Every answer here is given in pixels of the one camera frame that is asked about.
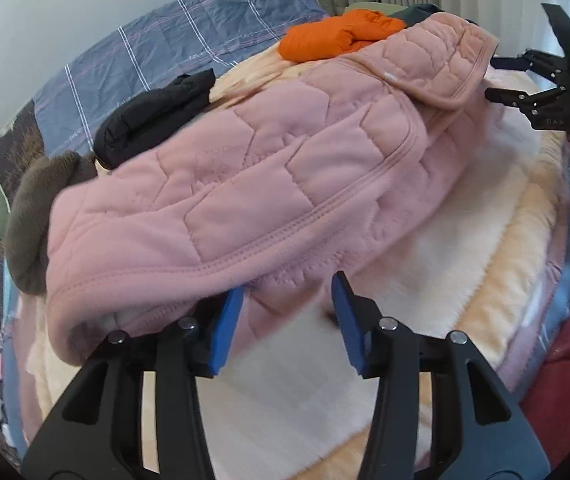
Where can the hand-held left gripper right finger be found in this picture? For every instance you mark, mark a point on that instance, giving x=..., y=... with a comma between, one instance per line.
x=347, y=320

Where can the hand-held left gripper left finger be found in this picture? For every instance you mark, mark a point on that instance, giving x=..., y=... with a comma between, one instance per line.
x=227, y=325

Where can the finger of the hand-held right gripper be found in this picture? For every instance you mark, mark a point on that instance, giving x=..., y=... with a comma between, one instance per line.
x=525, y=61
x=520, y=97

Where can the pink quilted jacket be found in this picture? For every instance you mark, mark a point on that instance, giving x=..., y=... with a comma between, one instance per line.
x=265, y=160

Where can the dark green garment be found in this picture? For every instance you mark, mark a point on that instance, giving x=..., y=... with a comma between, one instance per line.
x=415, y=14

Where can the cream printed blanket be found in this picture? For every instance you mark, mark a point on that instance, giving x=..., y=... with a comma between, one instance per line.
x=465, y=260

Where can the light green garment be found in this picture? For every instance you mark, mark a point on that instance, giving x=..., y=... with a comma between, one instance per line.
x=365, y=7

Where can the orange puffer jacket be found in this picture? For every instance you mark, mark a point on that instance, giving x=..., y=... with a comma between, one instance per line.
x=325, y=37

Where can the black jacket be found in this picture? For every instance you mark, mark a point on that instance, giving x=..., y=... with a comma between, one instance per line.
x=150, y=115

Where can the brown fleece garment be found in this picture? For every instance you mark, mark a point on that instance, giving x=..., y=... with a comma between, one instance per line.
x=30, y=210

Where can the blue plaid duvet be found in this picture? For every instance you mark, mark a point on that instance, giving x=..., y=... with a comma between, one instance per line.
x=165, y=35

